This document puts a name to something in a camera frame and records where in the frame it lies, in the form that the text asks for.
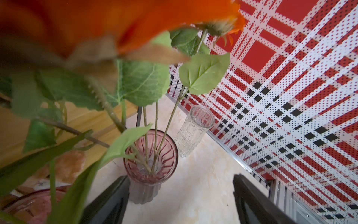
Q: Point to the wooden two-tier shelf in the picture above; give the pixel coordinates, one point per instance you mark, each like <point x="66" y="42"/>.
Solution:
<point x="14" y="131"/>

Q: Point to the pink glass vase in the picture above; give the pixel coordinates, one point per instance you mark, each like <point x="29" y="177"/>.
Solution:
<point x="33" y="208"/>

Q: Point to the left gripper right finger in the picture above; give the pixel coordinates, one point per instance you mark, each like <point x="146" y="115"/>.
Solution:
<point x="253" y="206"/>

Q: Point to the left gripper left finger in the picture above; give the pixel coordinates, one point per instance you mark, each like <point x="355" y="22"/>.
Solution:
<point x="110" y="206"/>

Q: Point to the clear glass vase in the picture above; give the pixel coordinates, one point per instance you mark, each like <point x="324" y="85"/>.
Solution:
<point x="199" y="120"/>

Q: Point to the brown plush teddy bear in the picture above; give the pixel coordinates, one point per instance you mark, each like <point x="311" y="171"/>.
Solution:
<point x="67" y="168"/>

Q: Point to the red gerbera flower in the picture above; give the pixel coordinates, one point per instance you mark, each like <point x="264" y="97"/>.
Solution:
<point x="70" y="209"/>

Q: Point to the dark ribbed glass vase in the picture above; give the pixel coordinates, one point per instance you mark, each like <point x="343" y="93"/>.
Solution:
<point x="161" y="156"/>

